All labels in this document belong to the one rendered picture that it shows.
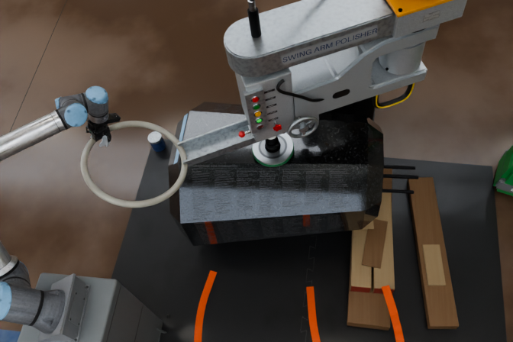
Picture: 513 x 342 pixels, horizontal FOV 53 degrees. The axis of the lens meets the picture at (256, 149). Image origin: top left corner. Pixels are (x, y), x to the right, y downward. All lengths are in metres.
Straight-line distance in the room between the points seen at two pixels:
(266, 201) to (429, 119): 1.62
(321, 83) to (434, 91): 1.93
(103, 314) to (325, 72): 1.49
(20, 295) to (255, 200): 1.20
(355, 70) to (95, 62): 2.83
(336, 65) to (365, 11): 0.30
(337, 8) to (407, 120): 1.92
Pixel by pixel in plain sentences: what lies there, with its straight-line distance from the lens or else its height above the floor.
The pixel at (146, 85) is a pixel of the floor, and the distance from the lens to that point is 4.28.
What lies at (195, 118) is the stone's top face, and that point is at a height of 0.85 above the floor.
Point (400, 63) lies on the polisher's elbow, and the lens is 2.41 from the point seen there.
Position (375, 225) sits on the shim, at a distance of 3.23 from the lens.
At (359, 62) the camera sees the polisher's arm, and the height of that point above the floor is 1.47.
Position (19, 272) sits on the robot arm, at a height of 1.06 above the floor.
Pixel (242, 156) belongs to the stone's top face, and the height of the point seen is 0.85.
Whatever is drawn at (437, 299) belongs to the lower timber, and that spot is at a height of 0.09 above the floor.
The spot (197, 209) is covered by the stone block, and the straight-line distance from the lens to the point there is 2.83.
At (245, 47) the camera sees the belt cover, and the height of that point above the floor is 1.72.
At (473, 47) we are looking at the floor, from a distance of 4.43.
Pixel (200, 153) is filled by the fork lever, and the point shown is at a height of 1.06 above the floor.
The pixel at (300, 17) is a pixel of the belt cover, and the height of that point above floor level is 1.72.
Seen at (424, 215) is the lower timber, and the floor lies 0.09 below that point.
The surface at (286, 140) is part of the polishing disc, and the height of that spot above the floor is 0.89.
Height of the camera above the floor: 3.17
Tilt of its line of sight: 58 degrees down
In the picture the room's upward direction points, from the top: 11 degrees counter-clockwise
